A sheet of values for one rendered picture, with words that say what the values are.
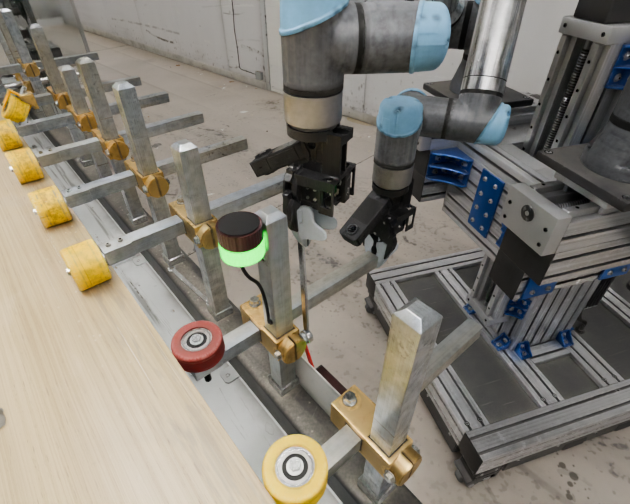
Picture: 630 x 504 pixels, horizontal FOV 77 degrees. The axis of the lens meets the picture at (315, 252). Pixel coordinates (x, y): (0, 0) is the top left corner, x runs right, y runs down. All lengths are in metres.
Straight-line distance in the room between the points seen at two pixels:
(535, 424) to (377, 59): 1.23
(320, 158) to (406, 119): 0.21
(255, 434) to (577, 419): 1.05
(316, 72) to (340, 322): 1.48
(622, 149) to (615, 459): 1.19
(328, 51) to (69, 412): 0.57
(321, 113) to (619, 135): 0.61
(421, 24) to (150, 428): 0.59
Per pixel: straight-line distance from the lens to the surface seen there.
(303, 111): 0.51
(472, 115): 0.81
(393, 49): 0.51
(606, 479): 1.79
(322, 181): 0.54
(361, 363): 1.73
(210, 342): 0.66
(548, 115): 1.22
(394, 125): 0.71
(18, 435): 0.68
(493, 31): 0.83
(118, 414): 0.64
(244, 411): 0.91
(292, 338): 0.69
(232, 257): 0.52
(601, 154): 0.95
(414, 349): 0.41
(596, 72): 1.13
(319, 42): 0.49
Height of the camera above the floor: 1.41
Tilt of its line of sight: 39 degrees down
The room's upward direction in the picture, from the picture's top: straight up
